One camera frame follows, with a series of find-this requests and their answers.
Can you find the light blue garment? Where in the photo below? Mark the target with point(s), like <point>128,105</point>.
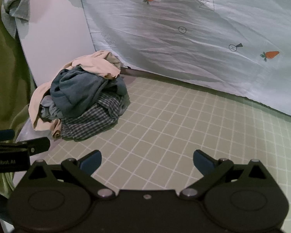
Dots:
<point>48,107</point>

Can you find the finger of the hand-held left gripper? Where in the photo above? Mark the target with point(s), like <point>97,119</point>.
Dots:
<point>38,145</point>
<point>4,134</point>

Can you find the green cloth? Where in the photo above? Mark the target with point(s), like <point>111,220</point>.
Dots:
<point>4,77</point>

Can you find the green grid mat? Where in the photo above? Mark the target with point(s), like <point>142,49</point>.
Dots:
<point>172,126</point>

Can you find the checked shirt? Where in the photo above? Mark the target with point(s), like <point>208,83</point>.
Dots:
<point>92,121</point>

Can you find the carrot print bed sheet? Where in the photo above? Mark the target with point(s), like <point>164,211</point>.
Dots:
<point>184,53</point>

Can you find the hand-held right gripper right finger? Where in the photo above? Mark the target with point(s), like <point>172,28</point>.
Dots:
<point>203,163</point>

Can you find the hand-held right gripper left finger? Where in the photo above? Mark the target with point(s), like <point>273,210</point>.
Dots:
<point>91,162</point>

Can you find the white board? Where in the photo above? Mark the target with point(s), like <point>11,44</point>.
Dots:
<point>53,29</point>

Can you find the grey patterned cloth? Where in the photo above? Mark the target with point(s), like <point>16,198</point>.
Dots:
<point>19,4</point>

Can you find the beige pants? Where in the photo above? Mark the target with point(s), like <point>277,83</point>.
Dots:
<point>97,65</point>

